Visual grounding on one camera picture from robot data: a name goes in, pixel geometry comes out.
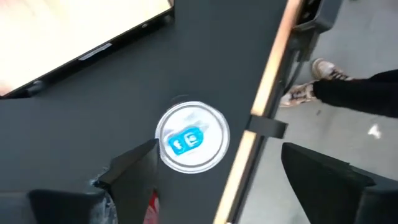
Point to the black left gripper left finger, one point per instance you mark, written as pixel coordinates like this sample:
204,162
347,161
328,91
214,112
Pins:
133,180

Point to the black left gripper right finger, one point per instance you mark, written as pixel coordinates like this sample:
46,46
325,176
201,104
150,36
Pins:
335,193

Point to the red Coca-Cola can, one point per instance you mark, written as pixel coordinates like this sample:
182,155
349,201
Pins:
153,211

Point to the person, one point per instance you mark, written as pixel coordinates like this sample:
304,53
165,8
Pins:
357,96

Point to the wooden shelf with black frame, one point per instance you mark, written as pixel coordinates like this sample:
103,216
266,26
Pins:
62,31

